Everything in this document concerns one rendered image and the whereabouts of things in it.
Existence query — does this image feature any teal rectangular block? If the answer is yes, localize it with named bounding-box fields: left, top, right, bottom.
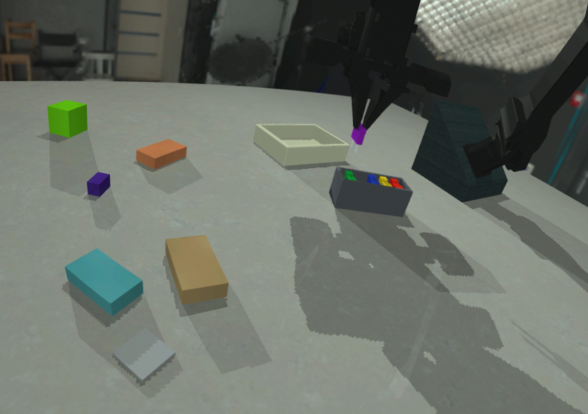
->
left=65, top=249, right=143, bottom=317

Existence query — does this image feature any orange rectangular block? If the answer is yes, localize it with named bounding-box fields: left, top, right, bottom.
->
left=136, top=139, right=187, bottom=170

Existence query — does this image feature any green fuse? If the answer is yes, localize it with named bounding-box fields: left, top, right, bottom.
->
left=344, top=170, right=357, bottom=180

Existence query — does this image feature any beige open tray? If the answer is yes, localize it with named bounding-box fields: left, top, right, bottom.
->
left=253, top=124, right=350, bottom=166

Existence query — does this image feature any green cube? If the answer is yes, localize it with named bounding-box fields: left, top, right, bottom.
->
left=47, top=100, right=88, bottom=138

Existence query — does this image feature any tan rectangular block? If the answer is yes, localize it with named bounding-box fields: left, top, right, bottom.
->
left=165, top=234, right=229, bottom=305

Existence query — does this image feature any violet block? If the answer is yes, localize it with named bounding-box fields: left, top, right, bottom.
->
left=87, top=172, right=111, bottom=197

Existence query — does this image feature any violet fuse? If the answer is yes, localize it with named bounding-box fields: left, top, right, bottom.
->
left=351, top=123, right=366, bottom=154

